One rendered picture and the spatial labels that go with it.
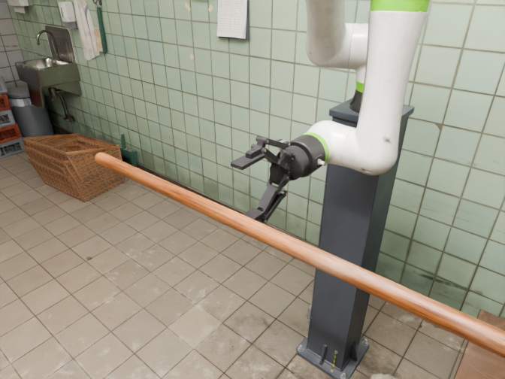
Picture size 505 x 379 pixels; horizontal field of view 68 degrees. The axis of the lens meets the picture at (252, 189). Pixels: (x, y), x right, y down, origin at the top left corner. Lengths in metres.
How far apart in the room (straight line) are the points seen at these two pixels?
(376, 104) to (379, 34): 0.14
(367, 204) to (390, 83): 0.55
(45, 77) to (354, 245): 3.06
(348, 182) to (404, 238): 0.84
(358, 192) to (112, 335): 1.43
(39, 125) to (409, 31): 4.04
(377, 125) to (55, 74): 3.26
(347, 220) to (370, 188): 0.17
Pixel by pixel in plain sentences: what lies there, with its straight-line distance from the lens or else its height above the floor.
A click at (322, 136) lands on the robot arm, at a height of 1.24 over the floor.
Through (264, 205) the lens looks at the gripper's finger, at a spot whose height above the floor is 1.14.
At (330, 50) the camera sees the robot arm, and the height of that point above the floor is 1.39.
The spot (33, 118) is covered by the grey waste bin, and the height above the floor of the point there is 0.30.
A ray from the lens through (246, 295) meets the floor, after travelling 2.20.
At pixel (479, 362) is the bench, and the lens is 1.40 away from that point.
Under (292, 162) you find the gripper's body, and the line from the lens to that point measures 0.85.
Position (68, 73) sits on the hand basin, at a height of 0.80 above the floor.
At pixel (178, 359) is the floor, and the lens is 1.97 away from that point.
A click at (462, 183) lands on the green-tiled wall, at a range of 1.87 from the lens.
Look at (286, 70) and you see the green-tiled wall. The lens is 2.09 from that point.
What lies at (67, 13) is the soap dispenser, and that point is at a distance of 3.65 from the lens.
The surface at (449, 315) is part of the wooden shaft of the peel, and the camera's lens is 0.56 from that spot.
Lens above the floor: 1.58
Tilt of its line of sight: 30 degrees down
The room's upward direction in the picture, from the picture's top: straight up
